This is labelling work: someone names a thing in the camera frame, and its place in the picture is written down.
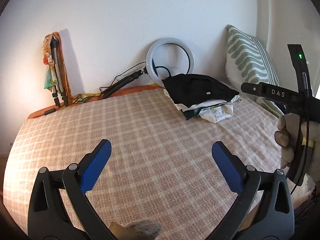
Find green striped white pillow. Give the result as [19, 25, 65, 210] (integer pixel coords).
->
[224, 24, 288, 119]

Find left hand white glove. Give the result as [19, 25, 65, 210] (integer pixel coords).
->
[109, 219, 163, 239]

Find black power adapter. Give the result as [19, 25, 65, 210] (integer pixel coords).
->
[44, 108, 56, 115]

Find orange wooden bed frame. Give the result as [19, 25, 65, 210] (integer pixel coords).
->
[27, 84, 163, 119]

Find white folded clothes pile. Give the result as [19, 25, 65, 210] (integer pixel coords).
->
[164, 89, 241, 124]

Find folded tripod with colourful scarf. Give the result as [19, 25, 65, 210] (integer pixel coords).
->
[42, 32, 72, 108]

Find black garment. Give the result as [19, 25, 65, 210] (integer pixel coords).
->
[162, 74, 239, 107]

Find pink plaid bedspread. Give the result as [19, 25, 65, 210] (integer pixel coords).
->
[4, 89, 280, 239]

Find white ring light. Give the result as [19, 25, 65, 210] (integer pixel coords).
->
[143, 37, 196, 87]

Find right hand grey glove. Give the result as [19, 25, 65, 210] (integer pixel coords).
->
[273, 112, 320, 188]

